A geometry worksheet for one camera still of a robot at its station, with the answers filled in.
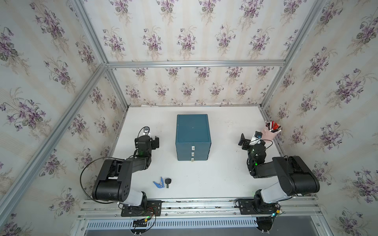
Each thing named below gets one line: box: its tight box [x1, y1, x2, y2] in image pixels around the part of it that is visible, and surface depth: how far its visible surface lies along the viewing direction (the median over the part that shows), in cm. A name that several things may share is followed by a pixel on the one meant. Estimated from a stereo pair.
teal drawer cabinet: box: [175, 114, 212, 162], surface depth 80 cm
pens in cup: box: [265, 119, 282, 133], surface depth 96 cm
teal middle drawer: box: [176, 150, 211, 157], surface depth 83 cm
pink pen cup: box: [261, 124, 282, 141], surface depth 95 cm
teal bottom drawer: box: [177, 155, 209, 162], surface depth 88 cm
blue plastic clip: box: [152, 176, 165, 189], surface depth 82 cm
